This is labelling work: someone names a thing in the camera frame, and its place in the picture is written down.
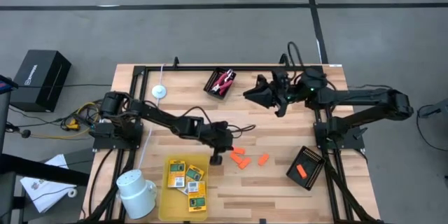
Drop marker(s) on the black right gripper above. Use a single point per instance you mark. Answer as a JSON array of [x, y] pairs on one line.
[[297, 92]]

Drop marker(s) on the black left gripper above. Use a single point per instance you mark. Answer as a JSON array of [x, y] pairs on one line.
[[218, 136]]

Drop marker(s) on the orange eraser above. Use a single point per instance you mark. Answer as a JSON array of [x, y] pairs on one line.
[[301, 171], [244, 163], [263, 159], [235, 157], [239, 150]]

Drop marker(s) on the yellow card pack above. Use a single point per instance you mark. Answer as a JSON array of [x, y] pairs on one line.
[[183, 191], [176, 174], [194, 174], [197, 196]]

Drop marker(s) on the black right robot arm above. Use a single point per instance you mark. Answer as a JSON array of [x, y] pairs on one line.
[[367, 96]]

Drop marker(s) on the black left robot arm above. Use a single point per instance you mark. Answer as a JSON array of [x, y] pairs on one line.
[[164, 119]]

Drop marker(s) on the black mesh plastic basket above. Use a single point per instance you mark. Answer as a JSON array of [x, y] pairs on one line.
[[313, 168], [208, 89]]

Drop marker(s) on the yellow translucent plastic tray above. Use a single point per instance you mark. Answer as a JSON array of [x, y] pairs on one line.
[[175, 203]]

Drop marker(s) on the white table label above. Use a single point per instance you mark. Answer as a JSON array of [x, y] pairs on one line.
[[336, 65]]

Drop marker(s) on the white cylindrical device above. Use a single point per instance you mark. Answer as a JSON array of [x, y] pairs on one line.
[[136, 196]]

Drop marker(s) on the white round disc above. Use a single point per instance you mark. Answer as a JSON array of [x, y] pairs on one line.
[[159, 91]]

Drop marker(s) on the white tape roll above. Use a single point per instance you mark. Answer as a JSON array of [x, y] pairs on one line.
[[69, 193]]

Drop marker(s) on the white paper sheet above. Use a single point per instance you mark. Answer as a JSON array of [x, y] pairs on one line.
[[45, 196]]

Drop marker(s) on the grey stand foot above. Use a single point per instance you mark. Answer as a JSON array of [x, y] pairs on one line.
[[437, 109]]

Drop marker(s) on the dark desk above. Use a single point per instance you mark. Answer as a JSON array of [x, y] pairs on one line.
[[35, 169]]

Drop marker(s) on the black power plug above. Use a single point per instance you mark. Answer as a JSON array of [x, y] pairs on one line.
[[25, 133]]

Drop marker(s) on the black cardboard box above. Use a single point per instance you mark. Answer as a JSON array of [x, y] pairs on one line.
[[38, 80]]

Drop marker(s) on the dark blue device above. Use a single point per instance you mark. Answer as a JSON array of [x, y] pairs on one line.
[[5, 85]]

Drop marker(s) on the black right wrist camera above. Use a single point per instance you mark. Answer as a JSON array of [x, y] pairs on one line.
[[283, 80]]

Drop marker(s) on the black aluminium table frame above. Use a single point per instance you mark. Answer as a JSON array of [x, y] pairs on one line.
[[189, 67]]

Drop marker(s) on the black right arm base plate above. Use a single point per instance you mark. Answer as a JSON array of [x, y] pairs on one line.
[[353, 143]]

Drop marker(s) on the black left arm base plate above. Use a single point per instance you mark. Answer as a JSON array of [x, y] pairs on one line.
[[105, 143]]

